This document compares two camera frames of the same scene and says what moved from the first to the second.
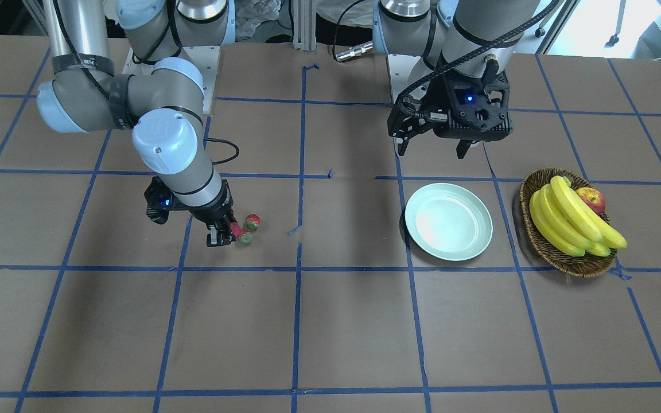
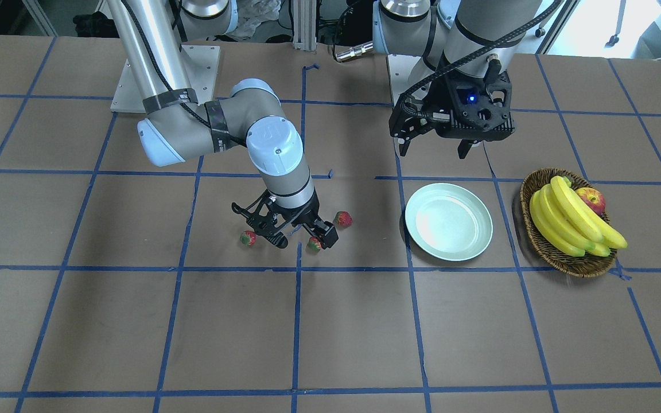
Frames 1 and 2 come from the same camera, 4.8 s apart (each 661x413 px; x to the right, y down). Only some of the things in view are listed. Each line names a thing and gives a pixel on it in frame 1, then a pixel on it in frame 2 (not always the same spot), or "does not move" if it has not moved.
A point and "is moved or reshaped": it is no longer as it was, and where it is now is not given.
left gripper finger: [402, 147] does not move
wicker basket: [584, 266] does not move
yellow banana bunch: [569, 224] does not move
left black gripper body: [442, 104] does not move
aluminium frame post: [304, 12] does not move
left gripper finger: [462, 147] does not move
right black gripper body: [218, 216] -> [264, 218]
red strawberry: [252, 222] is moved or reshaped
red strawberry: [236, 230] -> [313, 245]
